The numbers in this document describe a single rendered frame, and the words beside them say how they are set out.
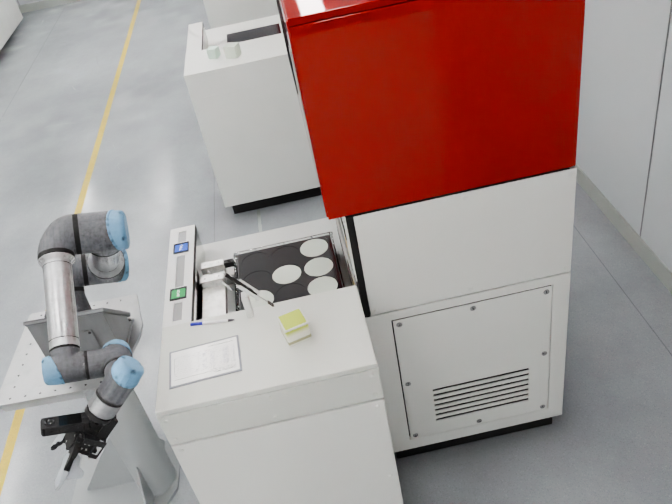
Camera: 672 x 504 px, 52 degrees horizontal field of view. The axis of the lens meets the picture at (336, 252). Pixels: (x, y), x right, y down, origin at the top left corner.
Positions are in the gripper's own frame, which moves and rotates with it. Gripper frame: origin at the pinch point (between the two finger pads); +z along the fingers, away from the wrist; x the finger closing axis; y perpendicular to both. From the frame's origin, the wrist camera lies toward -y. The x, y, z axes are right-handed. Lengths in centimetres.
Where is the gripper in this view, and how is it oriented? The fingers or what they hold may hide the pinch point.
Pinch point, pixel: (50, 469)
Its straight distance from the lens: 196.7
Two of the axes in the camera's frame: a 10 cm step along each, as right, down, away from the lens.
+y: 7.0, 4.1, 5.8
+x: -4.1, -4.3, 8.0
